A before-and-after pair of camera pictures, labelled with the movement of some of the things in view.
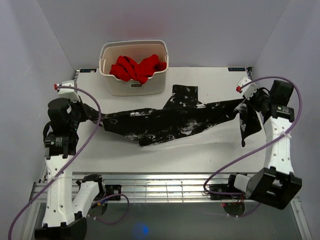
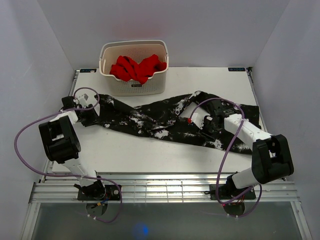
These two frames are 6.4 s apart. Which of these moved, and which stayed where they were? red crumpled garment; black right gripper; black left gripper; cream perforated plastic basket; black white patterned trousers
Moved: black white patterned trousers; black right gripper; black left gripper
Stayed: red crumpled garment; cream perforated plastic basket
